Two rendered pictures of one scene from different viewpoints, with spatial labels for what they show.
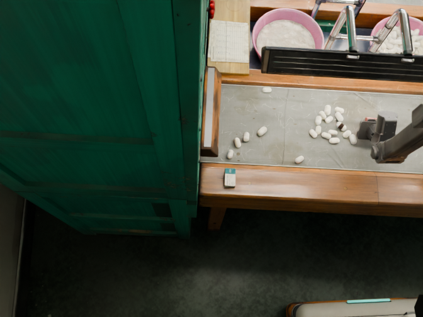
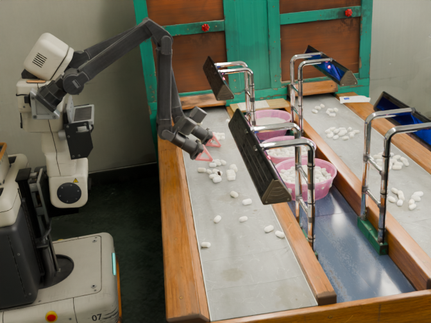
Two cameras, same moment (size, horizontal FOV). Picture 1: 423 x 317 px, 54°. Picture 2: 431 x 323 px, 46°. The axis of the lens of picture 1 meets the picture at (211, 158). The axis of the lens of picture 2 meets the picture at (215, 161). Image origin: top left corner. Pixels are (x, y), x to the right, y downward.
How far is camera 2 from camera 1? 293 cm
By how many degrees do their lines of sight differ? 67
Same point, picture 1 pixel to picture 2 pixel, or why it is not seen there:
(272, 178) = not seen: hidden behind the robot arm
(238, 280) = (137, 246)
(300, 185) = not seen: hidden behind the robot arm
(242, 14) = (275, 105)
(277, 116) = (211, 126)
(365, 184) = (170, 146)
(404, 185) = (172, 156)
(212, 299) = (123, 238)
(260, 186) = not seen: hidden behind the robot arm
